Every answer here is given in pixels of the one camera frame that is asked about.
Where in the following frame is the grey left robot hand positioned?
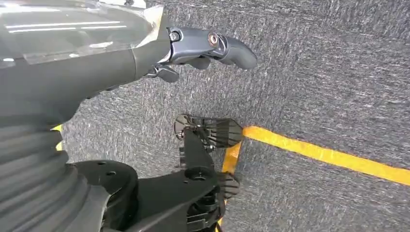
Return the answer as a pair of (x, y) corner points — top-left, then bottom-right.
(0, 0), (258, 125)

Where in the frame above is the black robot leg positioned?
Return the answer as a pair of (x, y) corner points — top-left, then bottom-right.
(73, 130), (225, 232)
(186, 192), (226, 232)

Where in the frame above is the yellow floor tape square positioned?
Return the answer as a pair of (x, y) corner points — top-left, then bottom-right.
(51, 124), (410, 232)

